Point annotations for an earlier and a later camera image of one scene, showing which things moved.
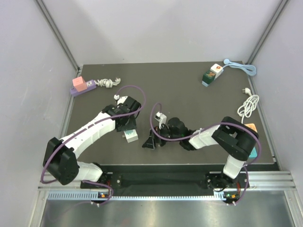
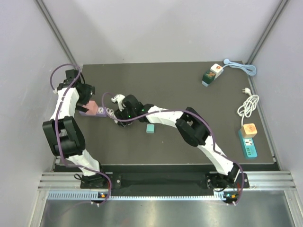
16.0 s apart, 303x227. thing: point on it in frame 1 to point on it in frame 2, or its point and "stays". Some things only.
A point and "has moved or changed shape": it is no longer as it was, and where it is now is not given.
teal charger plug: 128,132 has moved or changed shape
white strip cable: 107,83 has moved or changed shape
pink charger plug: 79,83 has moved or changed shape
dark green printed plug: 208,76 stays
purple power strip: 91,84 has moved or changed shape
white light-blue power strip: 217,69 stays
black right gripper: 150,143 to 120,115
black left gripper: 131,126 to 89,91
